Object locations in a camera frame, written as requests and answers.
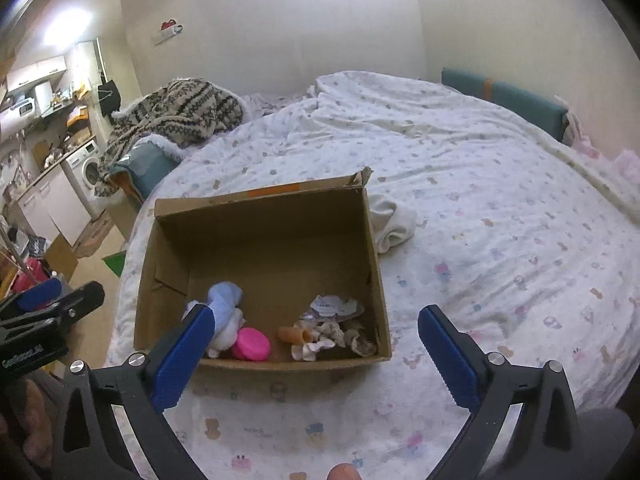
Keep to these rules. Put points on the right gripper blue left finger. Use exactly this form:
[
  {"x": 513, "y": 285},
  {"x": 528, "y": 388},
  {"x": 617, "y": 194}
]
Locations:
[{"x": 176, "y": 355}]

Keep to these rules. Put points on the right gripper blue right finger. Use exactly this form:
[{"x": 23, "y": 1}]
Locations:
[{"x": 456, "y": 356}]

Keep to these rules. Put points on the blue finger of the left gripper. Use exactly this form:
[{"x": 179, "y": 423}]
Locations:
[
  {"x": 79, "y": 303},
  {"x": 39, "y": 296}
]

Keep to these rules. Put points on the clear plastic labelled packet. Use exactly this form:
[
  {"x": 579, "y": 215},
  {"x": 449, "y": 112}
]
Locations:
[{"x": 333, "y": 308}]

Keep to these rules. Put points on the left hand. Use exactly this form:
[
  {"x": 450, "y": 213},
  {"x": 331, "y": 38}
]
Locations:
[{"x": 25, "y": 402}]

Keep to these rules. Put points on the right hand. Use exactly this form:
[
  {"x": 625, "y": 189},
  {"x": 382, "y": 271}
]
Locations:
[{"x": 343, "y": 471}]

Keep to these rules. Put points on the green dustpan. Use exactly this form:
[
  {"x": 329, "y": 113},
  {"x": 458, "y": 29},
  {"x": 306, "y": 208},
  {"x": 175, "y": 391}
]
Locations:
[{"x": 115, "y": 262}]

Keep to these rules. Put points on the pink round puff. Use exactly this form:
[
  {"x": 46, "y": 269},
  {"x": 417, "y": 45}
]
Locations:
[{"x": 251, "y": 345}]

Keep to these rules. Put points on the white kitchen cabinet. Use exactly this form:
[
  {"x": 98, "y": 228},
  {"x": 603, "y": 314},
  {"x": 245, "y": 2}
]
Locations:
[{"x": 51, "y": 207}]

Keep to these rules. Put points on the light blue fluffy sock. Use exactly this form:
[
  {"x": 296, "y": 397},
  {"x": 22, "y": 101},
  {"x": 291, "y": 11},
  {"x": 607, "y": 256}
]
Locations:
[{"x": 223, "y": 299}]

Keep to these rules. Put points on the white patterned bed quilt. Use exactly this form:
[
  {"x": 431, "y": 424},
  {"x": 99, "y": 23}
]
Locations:
[{"x": 525, "y": 244}]

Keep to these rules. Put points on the white washing machine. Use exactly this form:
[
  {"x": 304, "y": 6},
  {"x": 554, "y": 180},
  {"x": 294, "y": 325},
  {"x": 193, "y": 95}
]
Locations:
[{"x": 81, "y": 168}]

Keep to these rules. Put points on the white folded cloth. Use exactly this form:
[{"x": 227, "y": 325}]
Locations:
[{"x": 392, "y": 223}]

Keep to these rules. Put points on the brown cardboard box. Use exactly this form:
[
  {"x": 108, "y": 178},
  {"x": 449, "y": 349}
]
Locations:
[{"x": 283, "y": 246}]

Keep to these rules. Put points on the teal cushion left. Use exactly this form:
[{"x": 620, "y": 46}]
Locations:
[{"x": 141, "y": 170}]

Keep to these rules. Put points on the teal cushion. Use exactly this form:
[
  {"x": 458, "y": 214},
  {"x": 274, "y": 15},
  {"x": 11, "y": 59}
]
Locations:
[
  {"x": 141, "y": 170},
  {"x": 541, "y": 112}
]

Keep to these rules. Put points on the patterned knit blanket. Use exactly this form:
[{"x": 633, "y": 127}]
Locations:
[{"x": 186, "y": 111}]

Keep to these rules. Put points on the teal cushion right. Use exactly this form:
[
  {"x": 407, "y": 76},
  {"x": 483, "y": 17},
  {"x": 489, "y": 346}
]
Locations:
[{"x": 541, "y": 112}]

